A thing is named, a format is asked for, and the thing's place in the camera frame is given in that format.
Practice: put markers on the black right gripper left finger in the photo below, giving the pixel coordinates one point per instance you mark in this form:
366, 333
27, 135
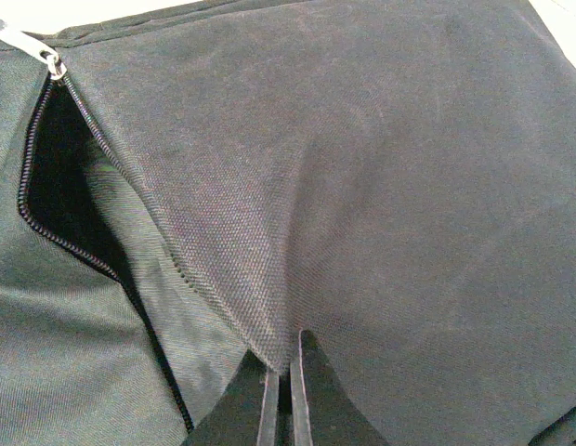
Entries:
247, 412

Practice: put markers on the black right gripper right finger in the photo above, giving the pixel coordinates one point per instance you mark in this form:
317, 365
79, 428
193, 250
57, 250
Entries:
322, 412

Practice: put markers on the black student backpack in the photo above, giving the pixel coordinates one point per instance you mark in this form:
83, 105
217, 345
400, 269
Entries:
180, 187

